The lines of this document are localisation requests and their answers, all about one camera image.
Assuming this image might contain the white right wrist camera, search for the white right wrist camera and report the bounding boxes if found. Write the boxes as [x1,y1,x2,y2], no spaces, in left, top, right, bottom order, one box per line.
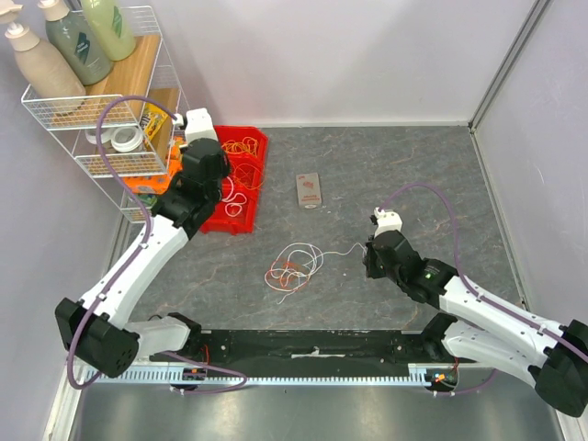
[370,207,402,237]

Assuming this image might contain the grey green pump bottle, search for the grey green pump bottle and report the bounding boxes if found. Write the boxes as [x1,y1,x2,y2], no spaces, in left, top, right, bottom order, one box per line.
[38,0,113,85]

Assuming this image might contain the red plastic bin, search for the red plastic bin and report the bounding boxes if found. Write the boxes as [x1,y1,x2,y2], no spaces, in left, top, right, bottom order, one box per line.
[200,180,258,235]
[228,153,265,190]
[214,125,269,159]

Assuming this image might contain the beige pump bottle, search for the beige pump bottle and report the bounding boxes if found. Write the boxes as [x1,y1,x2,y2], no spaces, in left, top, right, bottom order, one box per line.
[1,1,85,115]

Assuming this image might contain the white tape roll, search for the white tape roll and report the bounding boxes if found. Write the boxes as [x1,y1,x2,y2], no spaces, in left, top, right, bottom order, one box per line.
[110,126,143,153]
[85,128,112,145]

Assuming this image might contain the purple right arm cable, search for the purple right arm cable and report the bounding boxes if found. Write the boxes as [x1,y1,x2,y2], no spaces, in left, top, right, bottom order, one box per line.
[379,182,588,397]

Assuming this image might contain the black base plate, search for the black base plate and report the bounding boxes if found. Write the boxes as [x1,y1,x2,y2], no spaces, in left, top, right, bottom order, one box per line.
[148,328,456,378]

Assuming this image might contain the red plastic bin near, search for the red plastic bin near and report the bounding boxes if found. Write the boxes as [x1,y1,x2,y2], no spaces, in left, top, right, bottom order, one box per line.
[200,180,258,235]

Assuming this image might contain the light blue cable duct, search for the light blue cable duct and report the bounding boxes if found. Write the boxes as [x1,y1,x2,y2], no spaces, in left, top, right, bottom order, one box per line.
[96,363,456,387]

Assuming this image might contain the red plastic bin far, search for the red plastic bin far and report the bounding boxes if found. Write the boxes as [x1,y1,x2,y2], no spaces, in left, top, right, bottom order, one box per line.
[214,125,269,159]

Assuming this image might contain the green packet bottom shelf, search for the green packet bottom shelf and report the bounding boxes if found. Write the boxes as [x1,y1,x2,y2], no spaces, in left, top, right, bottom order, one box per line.
[137,194,157,208]

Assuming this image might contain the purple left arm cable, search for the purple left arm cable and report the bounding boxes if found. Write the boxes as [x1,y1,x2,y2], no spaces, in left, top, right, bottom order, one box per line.
[66,95,248,395]

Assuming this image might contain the white tape roll left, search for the white tape roll left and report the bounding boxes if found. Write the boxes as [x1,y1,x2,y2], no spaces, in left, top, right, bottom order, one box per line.
[85,128,112,145]

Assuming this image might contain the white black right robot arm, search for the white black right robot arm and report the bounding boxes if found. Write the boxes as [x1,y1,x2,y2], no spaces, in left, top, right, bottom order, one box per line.
[364,231,587,417]

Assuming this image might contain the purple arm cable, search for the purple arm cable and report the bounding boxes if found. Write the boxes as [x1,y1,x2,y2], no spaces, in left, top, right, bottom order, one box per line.
[66,95,248,395]
[379,182,588,397]

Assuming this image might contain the red plastic bin middle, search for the red plastic bin middle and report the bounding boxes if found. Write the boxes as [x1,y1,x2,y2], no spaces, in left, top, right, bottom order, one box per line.
[228,153,265,190]

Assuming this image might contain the light green bottle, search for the light green bottle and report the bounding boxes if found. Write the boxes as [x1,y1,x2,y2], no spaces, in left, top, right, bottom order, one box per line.
[81,0,136,62]

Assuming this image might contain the yellow candy bag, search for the yellow candy bag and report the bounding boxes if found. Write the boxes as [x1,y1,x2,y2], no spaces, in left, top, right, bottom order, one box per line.
[140,103,169,141]

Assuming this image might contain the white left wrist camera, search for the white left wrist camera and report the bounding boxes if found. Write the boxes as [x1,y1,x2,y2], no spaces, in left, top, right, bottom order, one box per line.
[173,107,218,144]

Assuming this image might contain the white wires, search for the white wires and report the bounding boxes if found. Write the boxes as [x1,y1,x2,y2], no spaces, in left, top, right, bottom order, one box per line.
[220,178,247,218]

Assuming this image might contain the white wire shelf rack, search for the white wire shelf rack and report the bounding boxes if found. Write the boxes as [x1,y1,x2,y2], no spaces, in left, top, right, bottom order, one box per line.
[21,6,188,223]

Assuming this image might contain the orange white wire bundle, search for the orange white wire bundle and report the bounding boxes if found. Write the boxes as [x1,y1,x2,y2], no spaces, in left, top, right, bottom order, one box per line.
[263,241,368,306]

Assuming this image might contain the orange green small boxes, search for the orange green small boxes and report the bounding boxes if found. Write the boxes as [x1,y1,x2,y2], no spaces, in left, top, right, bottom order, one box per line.
[167,136,185,175]

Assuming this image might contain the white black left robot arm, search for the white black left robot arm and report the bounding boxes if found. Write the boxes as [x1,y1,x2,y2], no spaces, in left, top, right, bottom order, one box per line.
[55,138,230,378]

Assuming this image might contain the orange wires bin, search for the orange wires bin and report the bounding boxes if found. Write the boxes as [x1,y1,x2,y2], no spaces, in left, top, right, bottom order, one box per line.
[227,158,266,190]

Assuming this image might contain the orange snack box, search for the orange snack box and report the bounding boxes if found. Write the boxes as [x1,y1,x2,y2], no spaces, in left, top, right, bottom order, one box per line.
[122,174,172,195]

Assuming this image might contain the white tape roll right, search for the white tape roll right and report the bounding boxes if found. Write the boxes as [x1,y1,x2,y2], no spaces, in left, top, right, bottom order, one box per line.
[110,126,143,153]

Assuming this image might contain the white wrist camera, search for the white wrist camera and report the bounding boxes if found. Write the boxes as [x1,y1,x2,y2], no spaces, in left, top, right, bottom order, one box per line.
[173,107,218,144]
[370,207,402,237]

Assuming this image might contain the yellow orange wire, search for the yellow orange wire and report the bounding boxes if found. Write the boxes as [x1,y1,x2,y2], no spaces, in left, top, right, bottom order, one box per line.
[220,136,264,157]

